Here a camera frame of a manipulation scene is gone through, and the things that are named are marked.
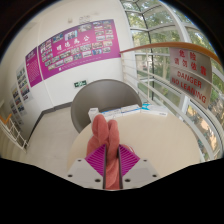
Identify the white stair railing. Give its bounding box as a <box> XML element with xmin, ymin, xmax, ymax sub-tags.
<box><xmin>0</xmin><ymin>113</ymin><xmax>28</xmax><ymax>151</ymax></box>

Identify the pink towel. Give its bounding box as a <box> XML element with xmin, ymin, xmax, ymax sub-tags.
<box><xmin>85</xmin><ymin>113</ymin><xmax>134</xmax><ymax>191</ymax></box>

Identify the small magenta text poster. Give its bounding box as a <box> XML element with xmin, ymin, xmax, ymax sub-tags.
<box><xmin>25</xmin><ymin>46</ymin><xmax>44</xmax><ymax>88</ymax></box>

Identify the white photo wall panel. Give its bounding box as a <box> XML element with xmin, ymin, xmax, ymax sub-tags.
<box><xmin>9</xmin><ymin>84</ymin><xmax>26</xmax><ymax>116</ymax></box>
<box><xmin>15</xmin><ymin>63</ymin><xmax>33</xmax><ymax>103</ymax></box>

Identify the silver and red warning sign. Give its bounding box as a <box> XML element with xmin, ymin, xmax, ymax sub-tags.
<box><xmin>169</xmin><ymin>46</ymin><xmax>213</xmax><ymax>109</ymax></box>

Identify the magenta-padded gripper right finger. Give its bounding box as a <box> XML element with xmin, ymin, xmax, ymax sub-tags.
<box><xmin>118</xmin><ymin>143</ymin><xmax>160</xmax><ymax>190</ymax></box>

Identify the white railing with orange handrail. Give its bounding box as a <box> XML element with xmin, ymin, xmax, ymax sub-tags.
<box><xmin>119</xmin><ymin>41</ymin><xmax>224</xmax><ymax>161</ymax></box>

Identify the small upright white box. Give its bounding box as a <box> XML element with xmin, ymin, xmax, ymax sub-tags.
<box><xmin>87</xmin><ymin>107</ymin><xmax>100</xmax><ymax>123</ymax></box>

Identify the large magenta photo poster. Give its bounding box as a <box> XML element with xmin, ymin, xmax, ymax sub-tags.
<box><xmin>37</xmin><ymin>18</ymin><xmax>122</xmax><ymax>81</ymax></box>

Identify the green exit sign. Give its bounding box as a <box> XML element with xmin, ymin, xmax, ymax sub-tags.
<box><xmin>73</xmin><ymin>79</ymin><xmax>88</xmax><ymax>88</ymax></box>

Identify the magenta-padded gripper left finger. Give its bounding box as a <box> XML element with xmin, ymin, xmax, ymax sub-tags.
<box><xmin>66</xmin><ymin>143</ymin><xmax>108</xmax><ymax>190</ymax></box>

